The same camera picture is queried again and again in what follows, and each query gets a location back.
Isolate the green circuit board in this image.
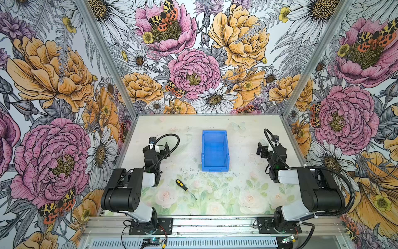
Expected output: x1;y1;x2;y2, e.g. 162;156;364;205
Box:
141;238;162;248
281;235;296;243

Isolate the blue plastic storage bin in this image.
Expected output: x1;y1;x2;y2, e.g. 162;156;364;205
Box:
201;130;230;172

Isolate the left green circuit board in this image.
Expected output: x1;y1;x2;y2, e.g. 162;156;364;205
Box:
141;238;162;248

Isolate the aluminium front frame rail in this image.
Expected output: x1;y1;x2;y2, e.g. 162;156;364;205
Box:
82;215;347;239

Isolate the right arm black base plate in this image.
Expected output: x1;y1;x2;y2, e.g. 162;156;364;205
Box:
255;217;302;234

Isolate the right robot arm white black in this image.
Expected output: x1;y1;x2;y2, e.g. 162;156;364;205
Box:
256;143;346;233

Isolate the yellow black handled screwdriver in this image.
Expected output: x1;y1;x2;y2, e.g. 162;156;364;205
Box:
175;179;198;201

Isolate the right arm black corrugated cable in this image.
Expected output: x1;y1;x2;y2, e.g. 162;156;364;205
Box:
263;128;356;217

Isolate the white slotted cable duct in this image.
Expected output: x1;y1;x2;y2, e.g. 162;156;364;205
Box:
86;237;278;249

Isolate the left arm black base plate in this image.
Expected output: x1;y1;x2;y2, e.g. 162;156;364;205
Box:
129;218;174;236

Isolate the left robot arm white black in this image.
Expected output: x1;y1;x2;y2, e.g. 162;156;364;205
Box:
101;144;170;235

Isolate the right green circuit board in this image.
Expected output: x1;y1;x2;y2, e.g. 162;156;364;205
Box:
281;235;296;243

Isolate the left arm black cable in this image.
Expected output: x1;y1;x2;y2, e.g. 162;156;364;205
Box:
146;133;181;172

